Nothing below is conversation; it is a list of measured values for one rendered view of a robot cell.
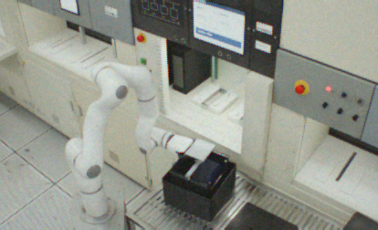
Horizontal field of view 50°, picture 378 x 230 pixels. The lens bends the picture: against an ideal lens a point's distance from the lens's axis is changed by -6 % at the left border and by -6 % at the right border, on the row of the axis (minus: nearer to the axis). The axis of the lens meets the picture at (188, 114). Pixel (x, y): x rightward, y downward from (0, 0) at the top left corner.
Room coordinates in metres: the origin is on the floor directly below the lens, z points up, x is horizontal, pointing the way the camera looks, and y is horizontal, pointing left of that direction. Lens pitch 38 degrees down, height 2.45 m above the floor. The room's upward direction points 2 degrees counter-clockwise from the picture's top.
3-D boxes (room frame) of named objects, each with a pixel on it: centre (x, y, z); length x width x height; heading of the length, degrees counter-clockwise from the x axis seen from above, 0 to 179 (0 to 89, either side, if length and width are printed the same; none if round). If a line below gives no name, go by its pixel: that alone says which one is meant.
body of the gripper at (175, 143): (1.55, 0.05, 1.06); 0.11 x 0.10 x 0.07; 58
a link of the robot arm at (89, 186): (1.42, 0.50, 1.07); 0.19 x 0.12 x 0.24; 35
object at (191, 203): (1.49, -0.05, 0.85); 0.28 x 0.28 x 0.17; 58
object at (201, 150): (1.49, -0.04, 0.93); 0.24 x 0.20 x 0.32; 148
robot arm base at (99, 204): (1.40, 0.48, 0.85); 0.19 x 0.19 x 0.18
